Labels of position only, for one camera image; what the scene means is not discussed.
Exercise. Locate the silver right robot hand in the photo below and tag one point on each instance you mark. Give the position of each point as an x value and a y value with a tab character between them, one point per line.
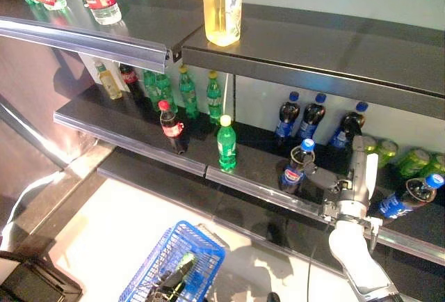
349	199

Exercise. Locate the dark left robot hand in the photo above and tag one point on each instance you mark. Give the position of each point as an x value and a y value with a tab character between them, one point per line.
170	281

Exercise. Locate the blue plastic shopping basket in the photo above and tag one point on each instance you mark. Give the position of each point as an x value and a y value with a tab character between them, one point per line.
205	256

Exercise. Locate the pepsi bottle blue cap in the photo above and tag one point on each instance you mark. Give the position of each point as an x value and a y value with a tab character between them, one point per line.
309	121
293	176
406	197
286	121
346	128

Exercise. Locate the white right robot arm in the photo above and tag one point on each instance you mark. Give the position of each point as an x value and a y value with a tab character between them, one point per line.
358	260

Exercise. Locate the green drink can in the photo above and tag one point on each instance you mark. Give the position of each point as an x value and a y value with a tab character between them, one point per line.
413	161
436	164
369	143
387	152

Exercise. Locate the black bottom shelf board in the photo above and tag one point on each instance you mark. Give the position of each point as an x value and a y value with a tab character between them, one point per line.
243	211

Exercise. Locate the black flat box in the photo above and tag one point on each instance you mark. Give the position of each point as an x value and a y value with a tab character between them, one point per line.
38	281

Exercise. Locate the green sprite bottle yellow cap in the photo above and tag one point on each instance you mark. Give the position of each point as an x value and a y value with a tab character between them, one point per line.
226	145
188	93
214	98

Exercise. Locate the coke bottle red cap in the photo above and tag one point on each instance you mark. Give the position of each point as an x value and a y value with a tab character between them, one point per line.
131	79
172	126

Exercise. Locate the small yellow tea bottle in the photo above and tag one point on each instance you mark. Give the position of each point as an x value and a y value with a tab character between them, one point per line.
109	84

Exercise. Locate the large yellow tea bottle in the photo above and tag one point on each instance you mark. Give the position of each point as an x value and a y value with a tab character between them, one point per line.
222	6

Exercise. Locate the black shelf board clear rail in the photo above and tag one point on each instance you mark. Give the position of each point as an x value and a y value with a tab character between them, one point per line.
104	42
257	173
121	124

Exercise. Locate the black shelf board without rail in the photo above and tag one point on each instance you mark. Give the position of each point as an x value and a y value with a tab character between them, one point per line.
313	55

